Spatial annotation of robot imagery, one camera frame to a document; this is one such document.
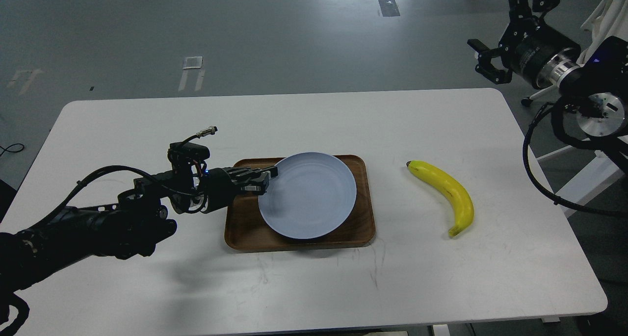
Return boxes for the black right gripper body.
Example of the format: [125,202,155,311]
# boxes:
[498,20,581,90]

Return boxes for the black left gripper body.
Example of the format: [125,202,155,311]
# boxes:
[198,167,242,213]

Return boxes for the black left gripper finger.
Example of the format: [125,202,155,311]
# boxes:
[235,166,279,196]

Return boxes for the light blue plate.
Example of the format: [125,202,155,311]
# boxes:
[258,152,357,239]

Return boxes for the yellow banana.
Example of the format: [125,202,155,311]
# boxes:
[406,161,475,238]

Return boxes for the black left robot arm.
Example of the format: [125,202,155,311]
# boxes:
[1,127,279,305]

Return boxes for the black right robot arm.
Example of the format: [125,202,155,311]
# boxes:
[467,0,627,172]

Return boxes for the brown wooden tray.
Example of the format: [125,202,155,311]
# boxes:
[224,155,375,253]

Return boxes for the white side table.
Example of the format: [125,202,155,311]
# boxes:
[535,145,628,219]

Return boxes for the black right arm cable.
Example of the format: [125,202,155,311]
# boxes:
[522,103,628,218]

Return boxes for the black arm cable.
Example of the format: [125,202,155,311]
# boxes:
[522,103,628,218]
[0,292,30,336]

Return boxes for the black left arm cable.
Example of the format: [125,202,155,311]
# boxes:
[0,292,30,336]

